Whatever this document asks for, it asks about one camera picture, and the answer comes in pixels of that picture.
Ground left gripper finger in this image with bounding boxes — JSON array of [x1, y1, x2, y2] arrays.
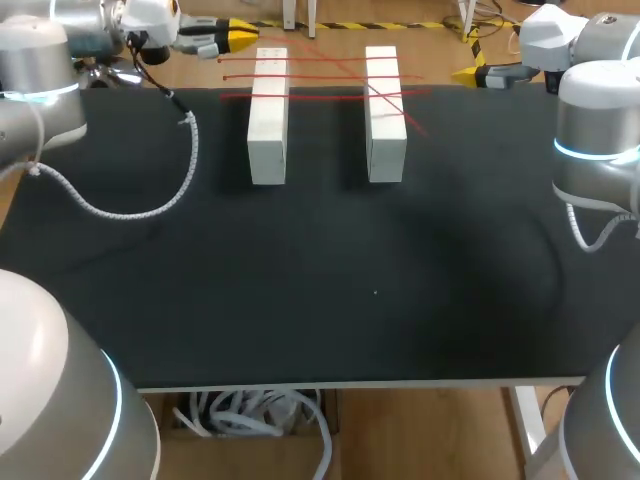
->
[[177, 13, 261, 36], [172, 30, 260, 59]]

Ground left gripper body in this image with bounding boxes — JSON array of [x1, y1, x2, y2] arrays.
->
[[119, 0, 181, 47]]

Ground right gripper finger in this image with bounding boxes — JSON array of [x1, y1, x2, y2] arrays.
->
[[452, 63, 541, 90]]

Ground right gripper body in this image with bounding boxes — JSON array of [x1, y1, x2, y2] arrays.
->
[[519, 3, 590, 74]]

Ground red tape strip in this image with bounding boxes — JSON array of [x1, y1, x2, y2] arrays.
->
[[217, 55, 400, 65], [257, 33, 430, 137]]

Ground white block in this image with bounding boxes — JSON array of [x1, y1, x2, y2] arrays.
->
[[247, 47, 291, 186], [363, 45, 408, 184]]

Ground cardboard box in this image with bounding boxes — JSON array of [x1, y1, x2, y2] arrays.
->
[[158, 388, 342, 480]]

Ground white cable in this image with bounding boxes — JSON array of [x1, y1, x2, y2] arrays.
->
[[564, 199, 640, 252], [27, 89, 201, 220]]

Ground tangled white cables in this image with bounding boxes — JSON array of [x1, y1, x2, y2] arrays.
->
[[172, 389, 335, 480]]

